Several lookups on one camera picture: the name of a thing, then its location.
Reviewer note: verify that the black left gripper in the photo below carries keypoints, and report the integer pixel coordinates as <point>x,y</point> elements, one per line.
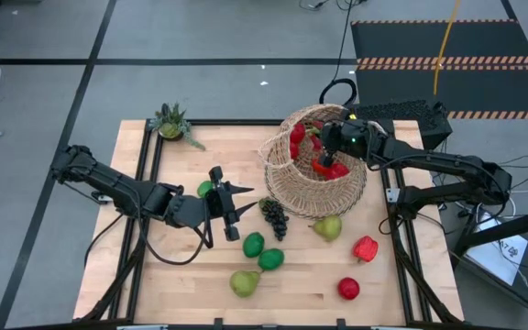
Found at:
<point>190,211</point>

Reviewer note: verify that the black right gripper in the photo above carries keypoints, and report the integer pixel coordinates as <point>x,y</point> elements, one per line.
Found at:
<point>348,137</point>

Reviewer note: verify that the orange red tomato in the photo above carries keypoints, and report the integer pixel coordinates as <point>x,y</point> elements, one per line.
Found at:
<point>320,168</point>

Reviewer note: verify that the large green lime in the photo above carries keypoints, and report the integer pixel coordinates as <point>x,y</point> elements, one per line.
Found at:
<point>271,259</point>
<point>253,244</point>

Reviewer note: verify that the pink dragon fruit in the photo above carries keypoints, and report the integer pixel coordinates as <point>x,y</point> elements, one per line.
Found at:
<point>298,133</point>

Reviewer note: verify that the green pear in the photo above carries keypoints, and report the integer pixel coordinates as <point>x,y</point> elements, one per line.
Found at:
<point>330,227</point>
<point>244,284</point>

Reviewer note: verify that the red bell pepper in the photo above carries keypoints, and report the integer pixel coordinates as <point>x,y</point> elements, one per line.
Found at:
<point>365,249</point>

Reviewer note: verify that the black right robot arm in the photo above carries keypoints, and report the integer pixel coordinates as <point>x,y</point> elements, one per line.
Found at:
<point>447,160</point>

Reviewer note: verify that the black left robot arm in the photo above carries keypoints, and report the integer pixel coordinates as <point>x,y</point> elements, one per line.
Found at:
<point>108,183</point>

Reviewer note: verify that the dark grape bunch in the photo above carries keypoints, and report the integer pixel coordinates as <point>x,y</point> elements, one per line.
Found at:
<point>275,220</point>

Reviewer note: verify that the small green lime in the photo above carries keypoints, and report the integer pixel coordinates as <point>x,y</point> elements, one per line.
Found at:
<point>203,188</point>

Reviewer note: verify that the black computer case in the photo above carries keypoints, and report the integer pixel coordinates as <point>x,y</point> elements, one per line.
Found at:
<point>410,114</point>

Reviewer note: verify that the potted succulent plant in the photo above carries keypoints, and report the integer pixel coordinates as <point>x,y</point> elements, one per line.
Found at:
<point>170,126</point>

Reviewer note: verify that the black hazard-striped floor mat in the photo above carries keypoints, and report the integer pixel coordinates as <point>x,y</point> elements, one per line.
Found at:
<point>429,41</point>

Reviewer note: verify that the black stand bar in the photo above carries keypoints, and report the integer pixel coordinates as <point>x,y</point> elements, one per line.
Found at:
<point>511,227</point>

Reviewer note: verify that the white paper sheet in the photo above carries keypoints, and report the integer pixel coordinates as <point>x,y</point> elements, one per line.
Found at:
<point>498,259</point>

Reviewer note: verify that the black aluminium table frame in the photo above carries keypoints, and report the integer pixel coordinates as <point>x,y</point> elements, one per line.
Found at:
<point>245,122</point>

